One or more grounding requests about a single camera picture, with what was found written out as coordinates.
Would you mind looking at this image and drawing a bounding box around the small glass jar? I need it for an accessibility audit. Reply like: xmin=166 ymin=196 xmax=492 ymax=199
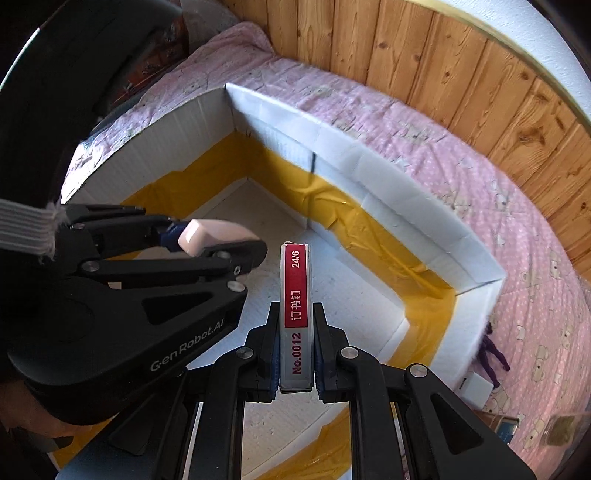
xmin=545 ymin=413 xmax=583 ymax=448

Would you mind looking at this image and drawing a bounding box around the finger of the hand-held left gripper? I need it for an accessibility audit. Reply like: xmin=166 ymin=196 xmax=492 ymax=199
xmin=78 ymin=240 xmax=269 ymax=326
xmin=69 ymin=205 xmax=188 ymax=252

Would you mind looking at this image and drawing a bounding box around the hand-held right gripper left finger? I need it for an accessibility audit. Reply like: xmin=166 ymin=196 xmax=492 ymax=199
xmin=55 ymin=300 xmax=282 ymax=480

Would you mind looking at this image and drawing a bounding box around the pink bear-print blanket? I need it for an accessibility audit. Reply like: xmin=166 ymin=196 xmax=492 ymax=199
xmin=60 ymin=21 xmax=591 ymax=480

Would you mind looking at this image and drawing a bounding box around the staple box with red label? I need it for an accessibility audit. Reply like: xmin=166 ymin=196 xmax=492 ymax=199
xmin=279 ymin=242 xmax=315 ymax=394

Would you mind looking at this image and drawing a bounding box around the grey-blue patterned bed sheet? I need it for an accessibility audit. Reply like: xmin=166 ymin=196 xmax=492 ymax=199
xmin=81 ymin=90 xmax=155 ymax=148

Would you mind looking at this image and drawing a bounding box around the blue card pack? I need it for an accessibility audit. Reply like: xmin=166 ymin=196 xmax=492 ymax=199
xmin=494 ymin=414 xmax=522 ymax=445

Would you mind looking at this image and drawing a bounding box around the person's left forearm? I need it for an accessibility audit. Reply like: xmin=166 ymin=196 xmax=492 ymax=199
xmin=0 ymin=369 xmax=79 ymax=455

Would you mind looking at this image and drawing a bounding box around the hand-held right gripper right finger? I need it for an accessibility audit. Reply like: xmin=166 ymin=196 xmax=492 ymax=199
xmin=313 ymin=302 xmax=539 ymax=480

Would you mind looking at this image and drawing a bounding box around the white cardboard box yellow tape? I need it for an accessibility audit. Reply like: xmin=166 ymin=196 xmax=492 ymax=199
xmin=48 ymin=83 xmax=506 ymax=480

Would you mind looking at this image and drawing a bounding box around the purple silver action figure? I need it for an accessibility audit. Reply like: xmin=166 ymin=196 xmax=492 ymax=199
xmin=480 ymin=320 xmax=511 ymax=388

